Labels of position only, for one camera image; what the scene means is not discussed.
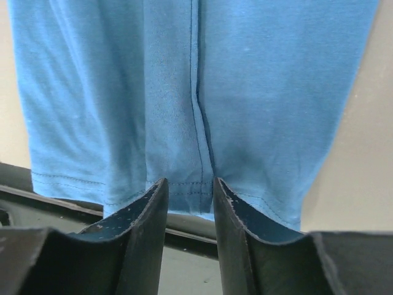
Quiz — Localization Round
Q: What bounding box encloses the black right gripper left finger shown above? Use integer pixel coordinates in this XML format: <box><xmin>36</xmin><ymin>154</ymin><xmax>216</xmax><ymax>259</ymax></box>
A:
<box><xmin>69</xmin><ymin>177</ymin><xmax>169</xmax><ymax>295</ymax></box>

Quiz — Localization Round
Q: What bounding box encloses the blue t shirt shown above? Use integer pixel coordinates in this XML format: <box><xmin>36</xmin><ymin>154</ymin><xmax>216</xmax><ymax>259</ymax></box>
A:
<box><xmin>8</xmin><ymin>1</ymin><xmax>378</xmax><ymax>230</ymax></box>

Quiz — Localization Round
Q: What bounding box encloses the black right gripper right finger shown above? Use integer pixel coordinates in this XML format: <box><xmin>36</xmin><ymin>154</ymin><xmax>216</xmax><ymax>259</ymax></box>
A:
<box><xmin>212</xmin><ymin>176</ymin><xmax>311</xmax><ymax>295</ymax></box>

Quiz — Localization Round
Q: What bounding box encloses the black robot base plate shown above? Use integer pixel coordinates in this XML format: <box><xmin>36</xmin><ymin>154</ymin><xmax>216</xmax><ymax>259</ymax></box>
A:
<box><xmin>0</xmin><ymin>162</ymin><xmax>219</xmax><ymax>259</ymax></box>

